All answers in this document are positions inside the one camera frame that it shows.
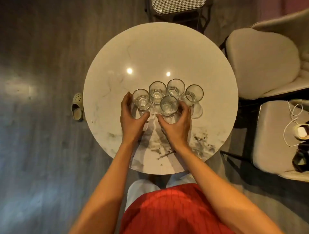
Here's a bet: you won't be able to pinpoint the red pleated garment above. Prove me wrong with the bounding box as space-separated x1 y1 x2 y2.
119 183 236 234

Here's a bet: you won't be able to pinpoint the beige upholstered armchair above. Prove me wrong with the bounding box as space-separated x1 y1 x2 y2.
218 8 309 100

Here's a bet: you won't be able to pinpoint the white trousers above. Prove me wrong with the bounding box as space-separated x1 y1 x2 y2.
125 174 196 212

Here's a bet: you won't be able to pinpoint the person's left hand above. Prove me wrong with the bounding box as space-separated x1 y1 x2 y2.
120 92 151 146

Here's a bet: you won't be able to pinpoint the houndstooth cushion black chair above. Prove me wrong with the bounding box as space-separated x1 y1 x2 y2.
144 0 214 33

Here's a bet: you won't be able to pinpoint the black bag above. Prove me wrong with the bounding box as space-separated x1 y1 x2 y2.
292 142 309 173

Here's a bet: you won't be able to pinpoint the person's right forearm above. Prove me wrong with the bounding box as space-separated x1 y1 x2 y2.
174 145 284 234

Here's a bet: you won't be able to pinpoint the person's right hand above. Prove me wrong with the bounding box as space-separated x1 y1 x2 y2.
156 101 192 152

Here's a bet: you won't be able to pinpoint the clear drinking glass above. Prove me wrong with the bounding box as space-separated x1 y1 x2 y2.
159 95 180 119
132 89 152 112
181 84 205 119
167 79 186 99
148 81 167 105

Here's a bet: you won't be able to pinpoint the person's left forearm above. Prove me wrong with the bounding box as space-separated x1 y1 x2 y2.
69 141 143 234

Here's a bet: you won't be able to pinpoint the round brown dish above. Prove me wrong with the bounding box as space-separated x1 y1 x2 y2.
293 123 309 141

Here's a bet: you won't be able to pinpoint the beige upholstered chair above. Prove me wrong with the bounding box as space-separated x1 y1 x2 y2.
220 99 309 183

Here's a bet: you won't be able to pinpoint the beige perforated slipper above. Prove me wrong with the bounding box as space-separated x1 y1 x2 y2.
71 93 85 121

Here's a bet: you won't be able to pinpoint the white cable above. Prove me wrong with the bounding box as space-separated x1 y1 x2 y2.
283 101 305 147

